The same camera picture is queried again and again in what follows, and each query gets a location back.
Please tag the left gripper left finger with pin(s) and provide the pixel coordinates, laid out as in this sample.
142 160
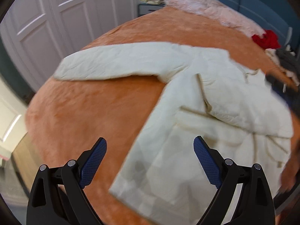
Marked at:
57 195

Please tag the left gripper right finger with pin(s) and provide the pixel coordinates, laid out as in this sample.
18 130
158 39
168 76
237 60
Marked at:
254 203

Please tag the cream quilted coat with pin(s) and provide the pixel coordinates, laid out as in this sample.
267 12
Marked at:
206 94

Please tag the dark grey knit garment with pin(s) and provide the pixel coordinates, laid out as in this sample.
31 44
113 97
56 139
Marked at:
288 61

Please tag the cream fluffy garment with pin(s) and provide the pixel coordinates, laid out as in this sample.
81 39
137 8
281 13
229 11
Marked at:
271 53

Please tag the red garment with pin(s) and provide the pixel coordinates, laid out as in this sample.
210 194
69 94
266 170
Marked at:
269 40

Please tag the blue upholstered headboard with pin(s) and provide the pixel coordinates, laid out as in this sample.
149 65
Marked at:
276 15

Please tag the white door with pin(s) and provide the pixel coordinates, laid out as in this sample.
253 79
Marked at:
12 121

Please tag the pink floral duvet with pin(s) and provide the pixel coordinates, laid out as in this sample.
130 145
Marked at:
215 10

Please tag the grey bedside table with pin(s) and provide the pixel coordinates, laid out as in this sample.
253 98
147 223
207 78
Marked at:
144 8

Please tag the white panelled wardrobe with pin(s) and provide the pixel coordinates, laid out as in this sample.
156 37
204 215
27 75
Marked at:
38 34

